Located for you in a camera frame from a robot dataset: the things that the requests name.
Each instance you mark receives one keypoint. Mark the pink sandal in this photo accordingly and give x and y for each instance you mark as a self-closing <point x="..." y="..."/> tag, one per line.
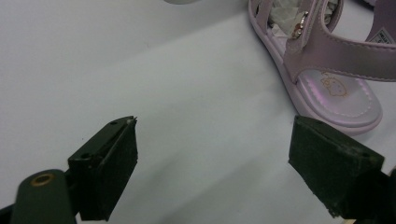
<point x="327" y="53"/>
<point x="384" y="21"/>

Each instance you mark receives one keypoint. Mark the white tissue paper stuffing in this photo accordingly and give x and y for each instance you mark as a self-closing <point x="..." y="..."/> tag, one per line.
<point x="286" y="15"/>

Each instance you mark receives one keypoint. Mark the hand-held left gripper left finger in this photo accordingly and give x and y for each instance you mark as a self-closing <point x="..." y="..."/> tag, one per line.
<point x="106" y="168"/>

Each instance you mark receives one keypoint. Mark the white paper sheet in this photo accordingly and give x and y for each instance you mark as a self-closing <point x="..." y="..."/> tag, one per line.
<point x="193" y="93"/>

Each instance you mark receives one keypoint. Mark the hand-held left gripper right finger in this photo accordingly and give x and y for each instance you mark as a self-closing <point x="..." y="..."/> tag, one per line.
<point x="330" y="165"/>

